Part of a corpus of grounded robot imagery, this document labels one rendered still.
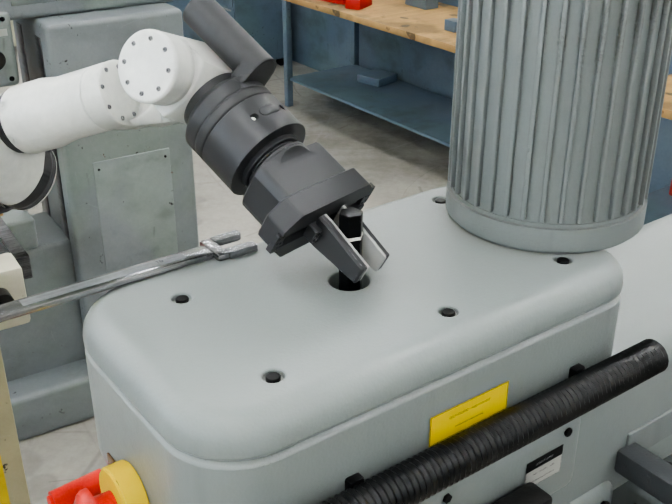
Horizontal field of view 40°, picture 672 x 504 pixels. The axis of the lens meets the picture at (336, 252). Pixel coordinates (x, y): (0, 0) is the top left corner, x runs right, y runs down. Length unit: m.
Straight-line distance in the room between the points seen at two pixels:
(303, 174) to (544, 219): 0.23
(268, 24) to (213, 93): 7.50
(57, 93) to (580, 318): 0.54
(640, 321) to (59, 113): 0.65
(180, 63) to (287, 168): 0.13
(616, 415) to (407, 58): 6.42
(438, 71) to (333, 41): 1.34
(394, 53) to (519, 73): 6.64
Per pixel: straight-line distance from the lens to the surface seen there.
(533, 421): 0.82
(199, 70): 0.85
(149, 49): 0.85
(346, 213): 0.79
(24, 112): 0.97
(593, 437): 1.02
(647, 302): 1.11
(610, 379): 0.88
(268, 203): 0.79
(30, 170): 1.03
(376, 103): 6.72
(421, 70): 7.24
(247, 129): 0.81
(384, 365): 0.72
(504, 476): 0.91
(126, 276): 0.83
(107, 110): 0.92
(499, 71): 0.84
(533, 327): 0.81
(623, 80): 0.85
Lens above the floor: 2.29
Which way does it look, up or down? 27 degrees down
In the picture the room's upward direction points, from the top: straight up
